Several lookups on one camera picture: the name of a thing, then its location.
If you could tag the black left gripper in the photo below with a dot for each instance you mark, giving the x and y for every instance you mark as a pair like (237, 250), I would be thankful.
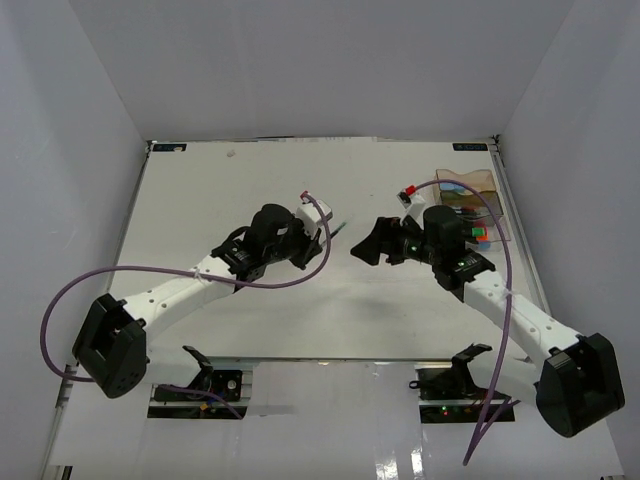
(311, 247)

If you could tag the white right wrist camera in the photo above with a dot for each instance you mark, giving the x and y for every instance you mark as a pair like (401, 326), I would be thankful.
(413, 204)

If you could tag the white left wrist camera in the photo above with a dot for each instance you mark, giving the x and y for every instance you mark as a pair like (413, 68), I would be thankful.
(311, 219)

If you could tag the transparent tiered organizer container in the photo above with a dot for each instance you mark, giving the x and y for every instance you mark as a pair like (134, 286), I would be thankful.
(475, 198)

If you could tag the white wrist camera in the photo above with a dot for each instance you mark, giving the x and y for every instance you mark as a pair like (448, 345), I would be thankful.
(311, 219)
(413, 204)

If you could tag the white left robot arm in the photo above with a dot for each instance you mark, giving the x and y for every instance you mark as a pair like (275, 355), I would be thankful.
(116, 343)

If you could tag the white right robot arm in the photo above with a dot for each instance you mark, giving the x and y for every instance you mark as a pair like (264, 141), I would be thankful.
(573, 380)

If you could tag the blue correction tape case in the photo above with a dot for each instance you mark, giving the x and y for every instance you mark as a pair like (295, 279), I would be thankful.
(452, 187)

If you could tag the green gel pen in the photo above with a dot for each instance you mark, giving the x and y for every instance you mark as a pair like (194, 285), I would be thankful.
(341, 226)

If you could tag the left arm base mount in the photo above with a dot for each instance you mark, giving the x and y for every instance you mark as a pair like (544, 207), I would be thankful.
(213, 394)

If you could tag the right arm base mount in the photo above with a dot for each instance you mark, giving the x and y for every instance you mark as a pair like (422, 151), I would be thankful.
(447, 394)

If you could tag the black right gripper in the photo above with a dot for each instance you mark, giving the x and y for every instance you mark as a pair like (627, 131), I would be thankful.
(385, 239)

